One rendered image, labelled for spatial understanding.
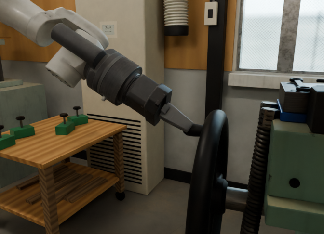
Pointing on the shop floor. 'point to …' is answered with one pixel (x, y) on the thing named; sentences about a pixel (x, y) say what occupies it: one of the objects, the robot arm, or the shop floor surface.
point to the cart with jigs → (63, 204)
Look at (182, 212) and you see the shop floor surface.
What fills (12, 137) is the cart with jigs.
